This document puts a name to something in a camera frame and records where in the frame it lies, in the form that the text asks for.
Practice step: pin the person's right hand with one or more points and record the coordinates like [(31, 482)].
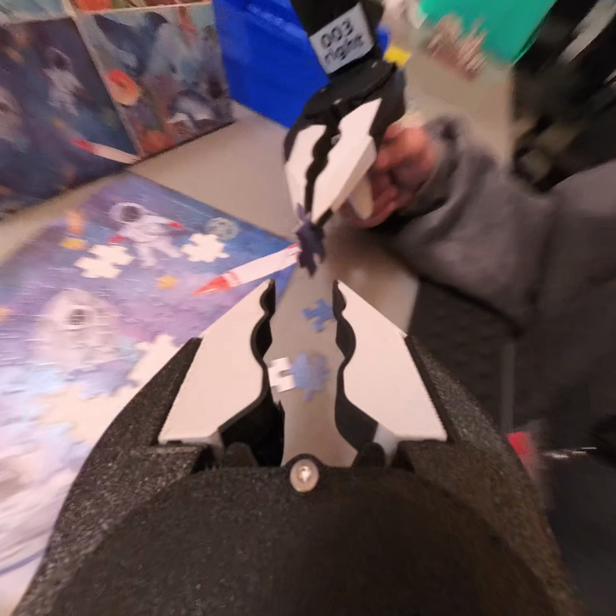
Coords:
[(404, 163)]

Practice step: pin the blue plastic bin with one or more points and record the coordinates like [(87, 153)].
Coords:
[(260, 57)]

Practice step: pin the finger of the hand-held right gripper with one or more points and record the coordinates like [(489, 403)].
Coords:
[(298, 168), (353, 149)]

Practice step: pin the green plastic bin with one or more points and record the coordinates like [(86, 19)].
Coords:
[(481, 24)]

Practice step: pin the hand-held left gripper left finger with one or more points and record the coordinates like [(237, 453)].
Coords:
[(216, 380)]

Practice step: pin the grey desk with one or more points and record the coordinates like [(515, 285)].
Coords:
[(216, 159)]

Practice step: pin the printed jigsaw puzzle box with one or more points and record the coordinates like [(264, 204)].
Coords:
[(144, 72)]

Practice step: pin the person's right forearm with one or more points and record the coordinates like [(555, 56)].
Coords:
[(505, 231)]

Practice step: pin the dark blue jigsaw puzzle piece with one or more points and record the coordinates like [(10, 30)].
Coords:
[(310, 243)]

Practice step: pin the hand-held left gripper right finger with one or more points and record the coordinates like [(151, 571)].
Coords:
[(390, 380)]

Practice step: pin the space jigsaw puzzle board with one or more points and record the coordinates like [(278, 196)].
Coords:
[(96, 298)]

